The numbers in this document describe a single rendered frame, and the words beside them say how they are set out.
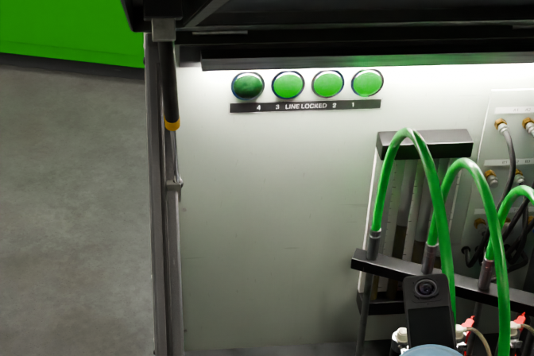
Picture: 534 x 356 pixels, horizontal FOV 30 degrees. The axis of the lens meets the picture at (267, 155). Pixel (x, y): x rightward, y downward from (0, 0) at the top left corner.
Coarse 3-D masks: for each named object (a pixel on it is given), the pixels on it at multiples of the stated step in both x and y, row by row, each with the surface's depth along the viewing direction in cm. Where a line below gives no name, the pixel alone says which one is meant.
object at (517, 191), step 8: (512, 192) 139; (520, 192) 136; (528, 192) 133; (504, 200) 142; (512, 200) 141; (504, 208) 143; (504, 216) 145; (488, 248) 150; (488, 256) 150; (488, 264) 151; (488, 272) 152; (480, 280) 153; (488, 280) 153
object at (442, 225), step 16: (416, 144) 128; (384, 160) 146; (432, 160) 125; (384, 176) 148; (432, 176) 123; (384, 192) 150; (432, 192) 121; (448, 240) 118; (448, 256) 118; (448, 272) 117
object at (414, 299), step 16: (416, 288) 98; (432, 288) 98; (448, 288) 98; (416, 304) 97; (432, 304) 97; (448, 304) 97; (416, 320) 96; (432, 320) 96; (448, 320) 95; (416, 336) 95; (432, 336) 94; (448, 336) 94
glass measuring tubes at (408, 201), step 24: (384, 144) 152; (408, 144) 152; (432, 144) 153; (456, 144) 153; (408, 168) 156; (408, 192) 158; (456, 192) 162; (384, 216) 161; (408, 216) 162; (384, 240) 164; (408, 240) 167; (360, 288) 172; (384, 288) 173; (360, 312) 172; (384, 312) 172
